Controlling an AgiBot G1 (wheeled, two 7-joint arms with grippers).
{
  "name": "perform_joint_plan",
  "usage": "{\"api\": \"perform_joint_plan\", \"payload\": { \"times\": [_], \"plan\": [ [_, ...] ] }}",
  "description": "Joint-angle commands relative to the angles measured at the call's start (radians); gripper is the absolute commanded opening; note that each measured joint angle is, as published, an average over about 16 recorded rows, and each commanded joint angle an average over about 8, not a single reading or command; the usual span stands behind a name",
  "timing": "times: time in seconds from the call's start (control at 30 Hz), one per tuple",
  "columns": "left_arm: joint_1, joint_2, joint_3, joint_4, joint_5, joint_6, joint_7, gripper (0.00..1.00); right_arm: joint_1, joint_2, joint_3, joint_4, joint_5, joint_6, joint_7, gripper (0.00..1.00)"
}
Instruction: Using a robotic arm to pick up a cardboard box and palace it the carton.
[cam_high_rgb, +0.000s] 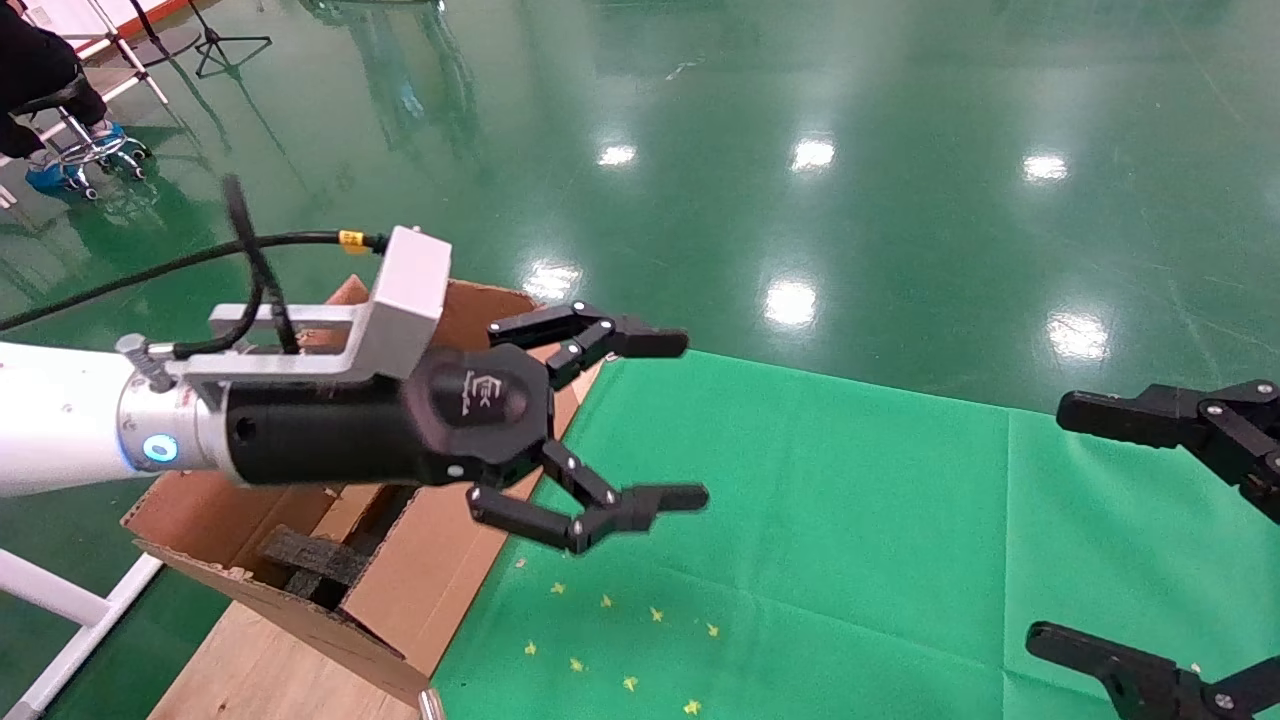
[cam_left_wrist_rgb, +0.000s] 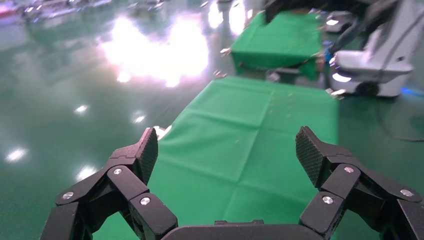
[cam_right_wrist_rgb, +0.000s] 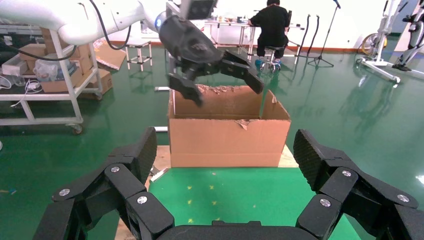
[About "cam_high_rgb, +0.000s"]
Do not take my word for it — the wheeled metal stool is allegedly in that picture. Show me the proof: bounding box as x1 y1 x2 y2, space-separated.
8 78 153 203

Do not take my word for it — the black microphone tripod stand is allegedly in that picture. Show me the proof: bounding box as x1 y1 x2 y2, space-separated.
128 0 274 81

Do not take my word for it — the green cloth mat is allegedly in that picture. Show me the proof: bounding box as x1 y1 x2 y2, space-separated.
430 350 1280 720

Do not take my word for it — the large open cardboard carton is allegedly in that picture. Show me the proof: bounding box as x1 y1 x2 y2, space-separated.
120 275 607 708

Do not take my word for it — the white work table frame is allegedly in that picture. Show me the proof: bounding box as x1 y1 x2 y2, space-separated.
0 548 167 720

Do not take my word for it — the black cable with yellow tag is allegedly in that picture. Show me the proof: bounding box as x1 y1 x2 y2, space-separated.
0 228 391 333

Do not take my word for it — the seated person in black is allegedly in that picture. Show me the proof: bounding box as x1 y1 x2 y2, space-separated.
0 0 128 197

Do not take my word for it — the dark foam strip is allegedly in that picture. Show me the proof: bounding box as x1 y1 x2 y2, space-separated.
260 525 371 601

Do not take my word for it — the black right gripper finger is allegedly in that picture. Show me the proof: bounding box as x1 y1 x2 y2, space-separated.
1027 620 1280 720
1057 380 1280 523

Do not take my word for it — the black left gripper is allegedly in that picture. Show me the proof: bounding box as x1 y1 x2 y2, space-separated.
225 302 711 556

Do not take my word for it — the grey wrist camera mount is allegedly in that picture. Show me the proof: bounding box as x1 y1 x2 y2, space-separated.
118 225 454 388

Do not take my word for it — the black looped cable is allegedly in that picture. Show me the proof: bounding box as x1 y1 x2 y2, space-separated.
172 175 301 359

